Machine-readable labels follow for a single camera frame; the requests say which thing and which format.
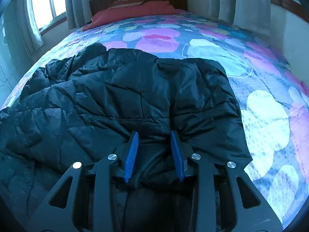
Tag grey curtain right side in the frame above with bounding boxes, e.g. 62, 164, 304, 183
206, 0, 271, 37

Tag small red embroidered cushion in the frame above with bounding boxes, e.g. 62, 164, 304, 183
108, 0, 144, 9

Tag white curtain left of window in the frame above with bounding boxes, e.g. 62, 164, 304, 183
16, 0, 44, 55

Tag white patterned wardrobe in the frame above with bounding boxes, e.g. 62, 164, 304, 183
1, 0, 32, 105

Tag grey curtain beside headboard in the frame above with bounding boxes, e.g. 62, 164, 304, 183
65, 0, 92, 29

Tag left window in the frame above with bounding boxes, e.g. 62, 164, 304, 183
32, 0, 66, 31

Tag colourful dotted bed quilt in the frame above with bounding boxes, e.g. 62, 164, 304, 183
3, 12, 308, 227

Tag black quilted puffer jacket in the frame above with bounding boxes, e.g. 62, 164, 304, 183
1, 43, 252, 231

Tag red pillow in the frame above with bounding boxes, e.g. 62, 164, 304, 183
82, 1, 185, 32

